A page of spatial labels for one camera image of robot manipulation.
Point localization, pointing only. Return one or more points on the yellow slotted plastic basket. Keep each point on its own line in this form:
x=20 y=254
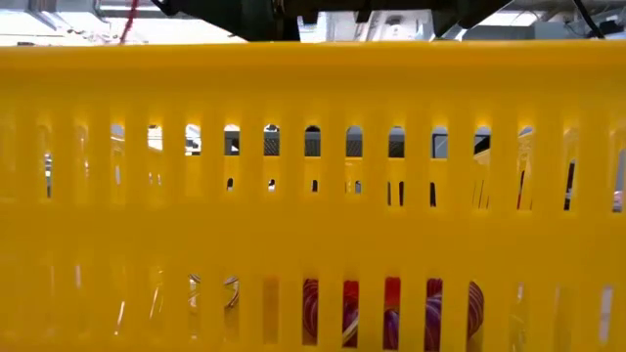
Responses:
x=313 y=234

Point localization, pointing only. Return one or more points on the purple striped ball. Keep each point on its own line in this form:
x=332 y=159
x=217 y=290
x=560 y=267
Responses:
x=434 y=318

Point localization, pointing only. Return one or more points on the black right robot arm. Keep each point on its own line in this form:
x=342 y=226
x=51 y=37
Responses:
x=391 y=5

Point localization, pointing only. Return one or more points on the white cylindrical spot lamp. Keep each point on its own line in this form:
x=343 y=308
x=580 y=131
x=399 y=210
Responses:
x=481 y=145

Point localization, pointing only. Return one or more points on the silver ventilation duct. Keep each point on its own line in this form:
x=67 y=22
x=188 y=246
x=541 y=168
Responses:
x=455 y=35

